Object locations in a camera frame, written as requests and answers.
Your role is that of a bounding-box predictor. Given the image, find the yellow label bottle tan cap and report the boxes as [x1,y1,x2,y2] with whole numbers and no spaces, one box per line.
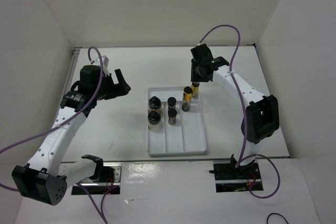
[191,82,200,97]

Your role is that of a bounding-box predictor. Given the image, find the tall gold band bottle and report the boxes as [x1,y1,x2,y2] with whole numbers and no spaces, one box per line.
[182,87,193,112]

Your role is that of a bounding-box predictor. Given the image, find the large jar brown spice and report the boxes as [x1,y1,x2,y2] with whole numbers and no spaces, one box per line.
[148,96,161,112]

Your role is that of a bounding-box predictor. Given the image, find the small red label spice jar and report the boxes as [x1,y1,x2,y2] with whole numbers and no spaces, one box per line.
[167,97,176,110]

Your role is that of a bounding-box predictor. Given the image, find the large jar white contents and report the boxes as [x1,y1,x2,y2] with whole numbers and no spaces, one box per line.
[148,111,162,132]

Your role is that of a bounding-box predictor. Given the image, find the small dark label spice jar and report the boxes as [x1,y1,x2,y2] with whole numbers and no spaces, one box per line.
[167,108,177,125]

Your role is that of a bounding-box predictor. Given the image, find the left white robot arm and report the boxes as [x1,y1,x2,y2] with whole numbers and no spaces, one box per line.
[12,65,131,206]

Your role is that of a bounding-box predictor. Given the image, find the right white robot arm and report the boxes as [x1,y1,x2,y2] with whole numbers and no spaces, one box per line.
[191,44,280,178]

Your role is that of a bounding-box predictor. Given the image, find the white compartment organizer tray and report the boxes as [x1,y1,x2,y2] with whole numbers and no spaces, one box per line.
[148,87,207,157]

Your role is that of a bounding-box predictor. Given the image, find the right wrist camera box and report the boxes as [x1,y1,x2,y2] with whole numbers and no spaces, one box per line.
[196,43,207,47]

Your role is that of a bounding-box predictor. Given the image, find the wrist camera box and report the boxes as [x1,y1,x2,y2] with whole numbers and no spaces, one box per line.
[91,56,110,76]
[196,43,207,47]

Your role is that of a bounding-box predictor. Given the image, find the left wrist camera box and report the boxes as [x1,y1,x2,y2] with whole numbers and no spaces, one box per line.
[91,56,110,76]

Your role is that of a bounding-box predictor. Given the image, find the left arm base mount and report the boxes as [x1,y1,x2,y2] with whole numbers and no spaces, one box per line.
[78,162,122,196]

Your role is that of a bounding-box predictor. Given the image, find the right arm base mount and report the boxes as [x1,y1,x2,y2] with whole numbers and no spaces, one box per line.
[209,157,264,193]

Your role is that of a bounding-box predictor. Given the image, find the thin black cable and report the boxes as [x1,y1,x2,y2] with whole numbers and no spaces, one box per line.
[266,212,289,224]

